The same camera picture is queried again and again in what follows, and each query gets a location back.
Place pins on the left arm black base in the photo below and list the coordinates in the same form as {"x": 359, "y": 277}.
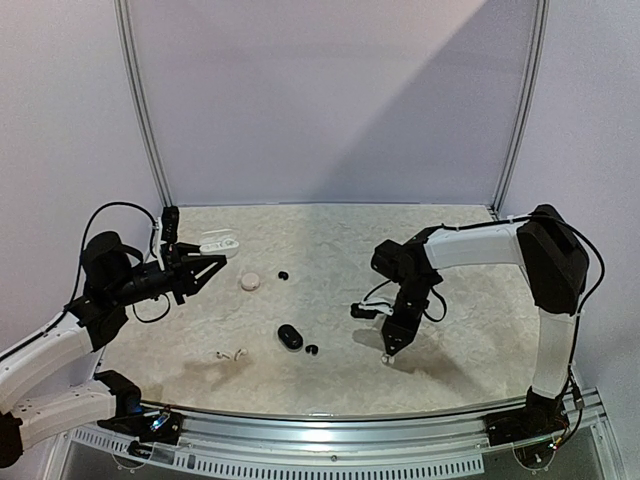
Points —
{"x": 148, "y": 425}

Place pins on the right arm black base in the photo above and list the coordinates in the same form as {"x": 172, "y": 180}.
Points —
{"x": 538, "y": 417}

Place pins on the left metal corner post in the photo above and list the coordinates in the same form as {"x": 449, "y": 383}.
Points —
{"x": 124, "y": 23}

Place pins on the pink round charging case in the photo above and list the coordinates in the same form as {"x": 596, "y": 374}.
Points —
{"x": 250, "y": 281}

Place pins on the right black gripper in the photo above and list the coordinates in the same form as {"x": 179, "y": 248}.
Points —
{"x": 400, "y": 321}

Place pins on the aluminium front rail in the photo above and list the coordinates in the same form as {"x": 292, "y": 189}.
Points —
{"x": 451, "y": 445}

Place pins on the black oval charging case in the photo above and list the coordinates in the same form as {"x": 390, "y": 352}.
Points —
{"x": 290, "y": 337}

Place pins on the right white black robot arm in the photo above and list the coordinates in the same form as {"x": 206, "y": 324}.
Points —
{"x": 541, "y": 243}

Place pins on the right metal corner post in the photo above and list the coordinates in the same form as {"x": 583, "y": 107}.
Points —
{"x": 527, "y": 90}

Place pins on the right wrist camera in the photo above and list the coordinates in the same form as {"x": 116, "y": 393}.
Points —
{"x": 369, "y": 309}

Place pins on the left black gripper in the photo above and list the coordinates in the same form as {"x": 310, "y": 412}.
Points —
{"x": 179, "y": 269}

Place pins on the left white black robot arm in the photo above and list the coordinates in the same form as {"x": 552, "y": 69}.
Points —
{"x": 116, "y": 277}

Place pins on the white earbud charging case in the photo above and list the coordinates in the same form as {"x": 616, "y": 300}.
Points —
{"x": 219, "y": 242}

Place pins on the metal corner post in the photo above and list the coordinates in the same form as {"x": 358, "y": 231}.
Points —
{"x": 527, "y": 90}
{"x": 124, "y": 23}

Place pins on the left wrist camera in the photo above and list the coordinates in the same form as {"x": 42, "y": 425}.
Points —
{"x": 165, "y": 230}

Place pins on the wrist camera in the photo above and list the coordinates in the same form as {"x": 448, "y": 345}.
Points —
{"x": 369, "y": 309}
{"x": 165, "y": 230}

